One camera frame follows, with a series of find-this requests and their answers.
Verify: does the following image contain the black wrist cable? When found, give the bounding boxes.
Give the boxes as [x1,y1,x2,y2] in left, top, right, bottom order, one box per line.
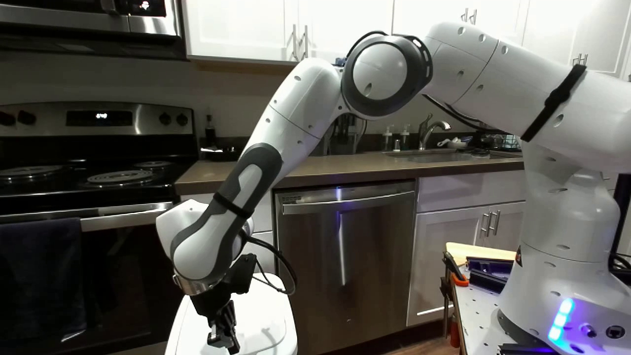
[239,228,298,297]

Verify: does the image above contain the black stainless kitchen stove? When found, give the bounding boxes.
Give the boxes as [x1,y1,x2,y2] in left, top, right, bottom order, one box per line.
[0,100,200,355]

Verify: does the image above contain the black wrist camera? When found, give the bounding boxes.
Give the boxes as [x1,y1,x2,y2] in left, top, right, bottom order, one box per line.
[223,252,259,295]

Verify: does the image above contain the orange black clamp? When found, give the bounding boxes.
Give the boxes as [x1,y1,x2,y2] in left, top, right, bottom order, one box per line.
[442,252,472,290]

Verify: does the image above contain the stainless steel dishwasher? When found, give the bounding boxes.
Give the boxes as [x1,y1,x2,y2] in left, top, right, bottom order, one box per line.
[272,181,418,355]

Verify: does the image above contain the white upper cabinets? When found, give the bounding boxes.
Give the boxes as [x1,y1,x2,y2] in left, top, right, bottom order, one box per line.
[180,0,631,77]

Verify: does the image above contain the robot mounting table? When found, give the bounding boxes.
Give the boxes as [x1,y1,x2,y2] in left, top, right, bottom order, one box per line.
[440,240,631,355]

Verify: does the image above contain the dark bottle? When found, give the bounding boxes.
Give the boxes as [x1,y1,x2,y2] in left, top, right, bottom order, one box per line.
[203,110,219,146]

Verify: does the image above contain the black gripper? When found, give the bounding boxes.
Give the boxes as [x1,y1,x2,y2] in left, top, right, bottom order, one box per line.
[190,282,243,355]

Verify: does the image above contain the white landfill bin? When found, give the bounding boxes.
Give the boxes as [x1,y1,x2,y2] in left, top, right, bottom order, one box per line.
[164,272,300,355]

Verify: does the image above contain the stainless microwave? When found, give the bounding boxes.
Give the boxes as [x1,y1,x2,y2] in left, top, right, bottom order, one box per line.
[0,0,186,59]

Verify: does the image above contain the dark hanging towel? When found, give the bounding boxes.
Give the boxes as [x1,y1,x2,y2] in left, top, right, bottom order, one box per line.
[0,217,89,347]

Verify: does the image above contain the chrome kitchen faucet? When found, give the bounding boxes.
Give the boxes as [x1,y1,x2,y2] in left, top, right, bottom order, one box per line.
[418,114,454,153]

